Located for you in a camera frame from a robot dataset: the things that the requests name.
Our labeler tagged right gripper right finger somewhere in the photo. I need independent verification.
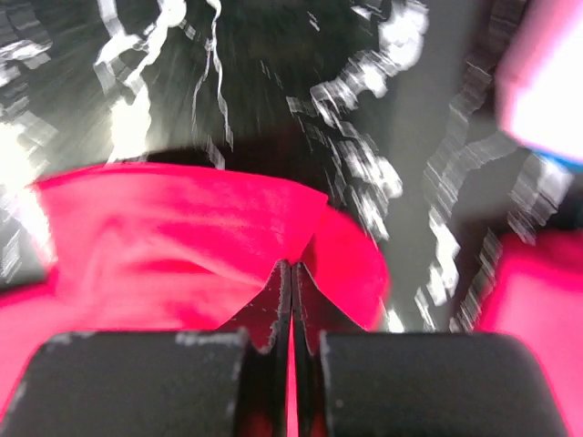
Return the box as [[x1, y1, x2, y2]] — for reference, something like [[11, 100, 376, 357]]
[[291, 264, 568, 436]]

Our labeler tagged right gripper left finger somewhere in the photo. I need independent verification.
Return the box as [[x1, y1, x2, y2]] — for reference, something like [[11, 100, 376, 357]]
[[1, 261, 292, 436]]

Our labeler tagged crimson t shirt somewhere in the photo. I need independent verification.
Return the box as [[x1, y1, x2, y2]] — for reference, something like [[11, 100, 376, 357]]
[[1, 163, 390, 419], [475, 230, 582, 436]]

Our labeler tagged folded blue t shirt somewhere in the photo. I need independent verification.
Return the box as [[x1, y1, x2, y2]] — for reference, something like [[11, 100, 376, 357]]
[[534, 151, 582, 175]]

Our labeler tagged folded pink t shirt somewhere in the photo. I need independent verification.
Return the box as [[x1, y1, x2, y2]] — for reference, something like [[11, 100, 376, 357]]
[[496, 0, 582, 165]]

